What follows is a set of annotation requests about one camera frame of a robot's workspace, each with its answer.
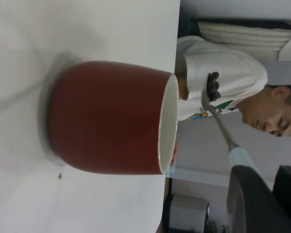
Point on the small dark crumb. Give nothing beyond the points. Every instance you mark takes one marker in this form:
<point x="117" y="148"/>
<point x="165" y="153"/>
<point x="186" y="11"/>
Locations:
<point x="59" y="175"/>

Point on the red ceramic mug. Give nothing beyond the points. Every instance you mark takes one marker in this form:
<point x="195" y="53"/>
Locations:
<point x="106" y="116"/>

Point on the person in white T-shirt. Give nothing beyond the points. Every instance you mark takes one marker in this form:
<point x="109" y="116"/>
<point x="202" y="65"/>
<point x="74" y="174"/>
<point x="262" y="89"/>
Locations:
<point x="232" y="70"/>

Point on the stack of white cushions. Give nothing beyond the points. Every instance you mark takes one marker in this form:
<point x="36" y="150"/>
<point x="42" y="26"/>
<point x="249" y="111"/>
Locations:
<point x="245" y="36"/>

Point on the small coffee bean clump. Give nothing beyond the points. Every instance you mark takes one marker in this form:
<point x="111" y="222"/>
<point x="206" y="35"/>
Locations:
<point x="213" y="87"/>

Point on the person hand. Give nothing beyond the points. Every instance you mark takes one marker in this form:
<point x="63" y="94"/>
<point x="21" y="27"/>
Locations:
<point x="175" y="155"/>

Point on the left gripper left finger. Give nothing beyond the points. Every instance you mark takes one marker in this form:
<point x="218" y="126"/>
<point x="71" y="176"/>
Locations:
<point x="249" y="206"/>

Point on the grey white box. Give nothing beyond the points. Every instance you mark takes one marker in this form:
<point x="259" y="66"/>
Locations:
<point x="189" y="213"/>

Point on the small pale blue object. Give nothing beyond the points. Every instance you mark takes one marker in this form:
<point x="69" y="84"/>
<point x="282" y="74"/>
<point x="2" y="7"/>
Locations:
<point x="172" y="171"/>

